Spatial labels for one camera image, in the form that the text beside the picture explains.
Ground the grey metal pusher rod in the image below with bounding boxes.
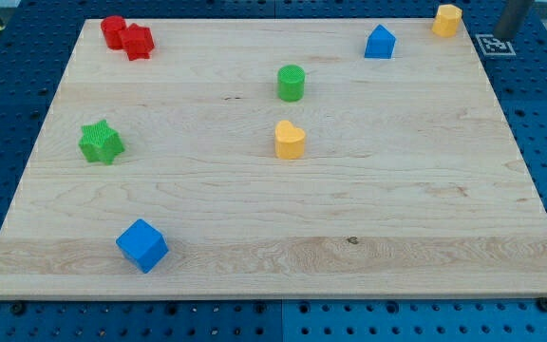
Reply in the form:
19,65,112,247
492,0,535,41

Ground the red cylinder block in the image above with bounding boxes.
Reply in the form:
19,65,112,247
101,15,126,50

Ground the red star block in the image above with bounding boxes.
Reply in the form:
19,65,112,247
119,24,155,61

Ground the white fiducial marker tag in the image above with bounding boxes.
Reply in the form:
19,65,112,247
476,34,516,57

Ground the green star block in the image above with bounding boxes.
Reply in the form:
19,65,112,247
78,120,125,165

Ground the blue triangle block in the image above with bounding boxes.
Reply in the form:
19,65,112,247
364,25,396,59

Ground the blue cube block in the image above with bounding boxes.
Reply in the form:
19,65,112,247
116,218,169,274

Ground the yellow heart block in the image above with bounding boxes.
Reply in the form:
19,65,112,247
274,120,306,160

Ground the green cylinder block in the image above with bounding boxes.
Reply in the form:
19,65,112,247
277,65,306,102

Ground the wooden board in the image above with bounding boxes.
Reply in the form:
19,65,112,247
0,18,547,300

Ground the yellow hexagon block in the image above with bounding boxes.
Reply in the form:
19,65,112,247
431,4,462,38

